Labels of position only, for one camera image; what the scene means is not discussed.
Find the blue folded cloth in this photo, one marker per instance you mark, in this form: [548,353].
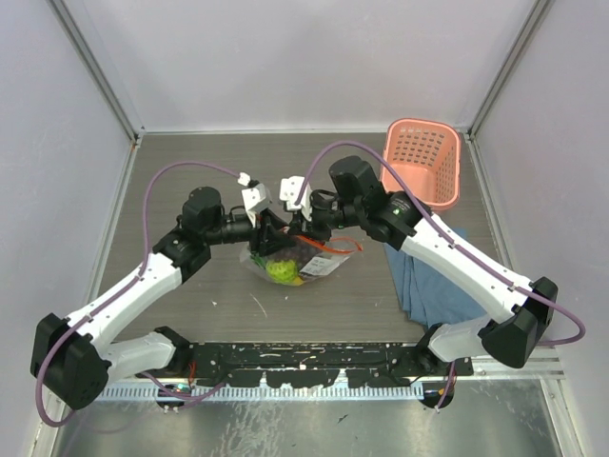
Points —
[425,295]

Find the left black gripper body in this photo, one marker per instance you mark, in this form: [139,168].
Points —
[237,228]

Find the aluminium front rail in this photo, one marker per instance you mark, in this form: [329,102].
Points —
[547,364]

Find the green custard apple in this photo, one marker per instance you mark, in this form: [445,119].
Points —
[282,272]

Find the right aluminium frame post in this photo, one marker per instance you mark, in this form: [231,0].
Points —
[524,37]

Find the aluminium frame post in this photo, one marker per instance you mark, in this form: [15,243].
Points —
[77,22]
[524,37]

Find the pink plastic basket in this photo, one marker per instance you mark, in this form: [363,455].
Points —
[427,156]

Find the dark purple grape bunch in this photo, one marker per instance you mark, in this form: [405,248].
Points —
[301,252]

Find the left aluminium frame post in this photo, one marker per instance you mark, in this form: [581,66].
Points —
[77,22]

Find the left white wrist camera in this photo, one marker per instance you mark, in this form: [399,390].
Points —
[256,197]

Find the slotted cable duct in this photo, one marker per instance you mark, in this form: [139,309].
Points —
[142,391]

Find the clear red zip top bag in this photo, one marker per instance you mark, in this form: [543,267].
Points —
[334,253]

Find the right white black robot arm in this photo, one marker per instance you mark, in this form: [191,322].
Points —
[516,311]

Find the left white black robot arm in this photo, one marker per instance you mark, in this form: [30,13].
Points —
[166,266]

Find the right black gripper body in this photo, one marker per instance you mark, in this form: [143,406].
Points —
[333,213]

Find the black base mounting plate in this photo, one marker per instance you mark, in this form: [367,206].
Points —
[305,365]

